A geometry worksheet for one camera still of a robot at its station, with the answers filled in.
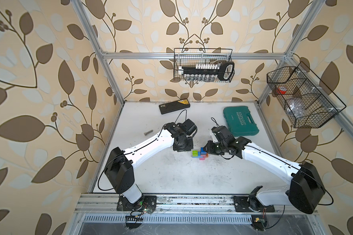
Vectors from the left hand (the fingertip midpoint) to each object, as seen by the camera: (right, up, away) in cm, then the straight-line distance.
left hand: (188, 147), depth 79 cm
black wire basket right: (+60, +22, -6) cm, 64 cm away
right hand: (+9, -2, +4) cm, 10 cm away
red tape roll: (+52, +32, +2) cm, 61 cm away
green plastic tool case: (+38, +13, +23) cm, 46 cm away
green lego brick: (+4, -5, +6) cm, 9 cm away
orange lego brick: (+11, -6, +6) cm, 14 cm away
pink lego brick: (+9, -8, +8) cm, 15 cm away
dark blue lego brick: (+8, -3, +3) cm, 9 cm away
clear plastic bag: (+53, +20, -8) cm, 58 cm away
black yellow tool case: (-11, +25, +37) cm, 46 cm away
